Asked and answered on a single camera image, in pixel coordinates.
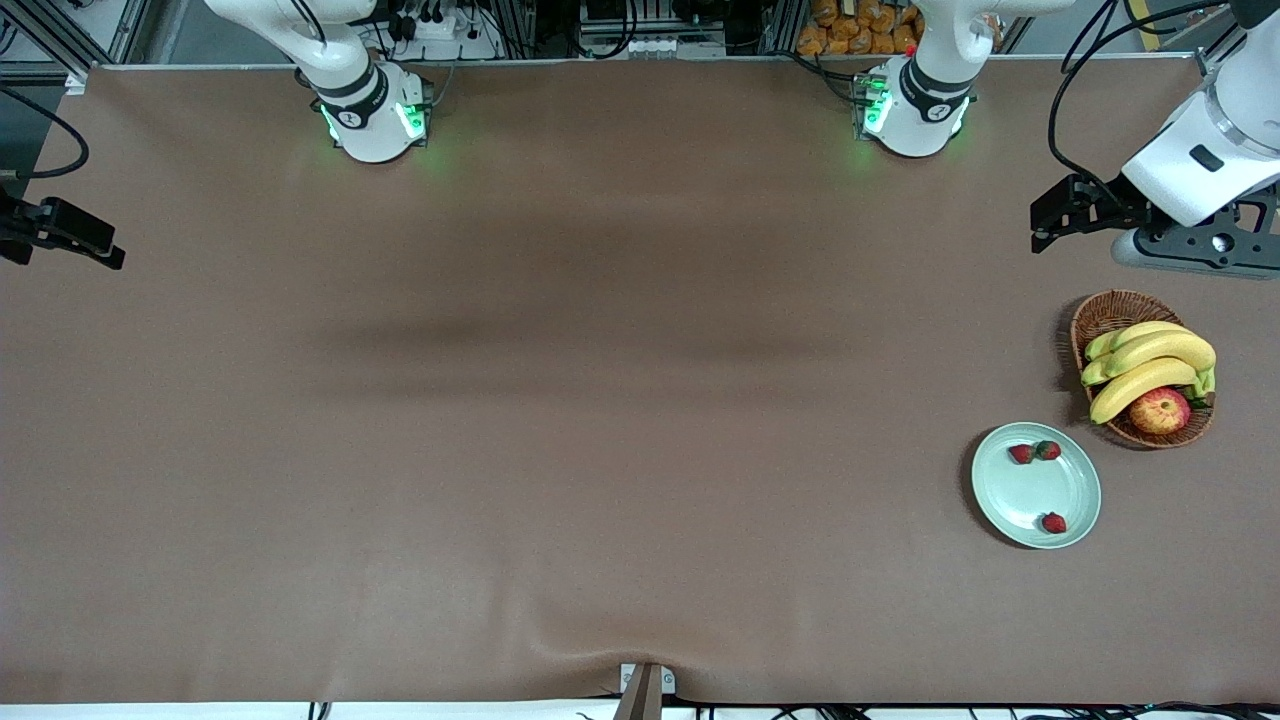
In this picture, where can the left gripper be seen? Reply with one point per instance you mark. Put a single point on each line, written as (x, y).
(1113, 210)

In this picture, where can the red strawberry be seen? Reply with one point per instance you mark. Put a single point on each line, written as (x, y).
(1047, 450)
(1021, 453)
(1053, 522)

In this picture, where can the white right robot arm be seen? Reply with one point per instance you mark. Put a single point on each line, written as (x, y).
(370, 120)

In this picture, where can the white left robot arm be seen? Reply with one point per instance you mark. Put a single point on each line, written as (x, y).
(925, 110)

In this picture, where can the pale green round plate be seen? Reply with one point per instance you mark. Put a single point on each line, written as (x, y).
(1035, 495)

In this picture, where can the brown wicker basket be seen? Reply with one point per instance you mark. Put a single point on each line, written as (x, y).
(1115, 310)

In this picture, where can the yellow banana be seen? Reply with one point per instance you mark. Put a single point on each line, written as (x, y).
(1170, 347)
(1130, 333)
(1140, 382)

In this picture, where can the red yellow apple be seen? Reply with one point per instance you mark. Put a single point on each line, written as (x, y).
(1160, 412)

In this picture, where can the orange bread rolls pile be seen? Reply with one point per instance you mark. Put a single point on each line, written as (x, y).
(850, 30)

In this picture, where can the white power strip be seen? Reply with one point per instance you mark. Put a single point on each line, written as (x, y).
(450, 28)

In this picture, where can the white terminal block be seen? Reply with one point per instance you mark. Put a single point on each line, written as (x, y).
(650, 46)

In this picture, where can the brown table mat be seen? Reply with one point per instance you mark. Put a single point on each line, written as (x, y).
(600, 560)

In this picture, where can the aluminium frame strut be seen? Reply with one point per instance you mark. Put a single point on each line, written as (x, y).
(47, 35)
(1213, 65)

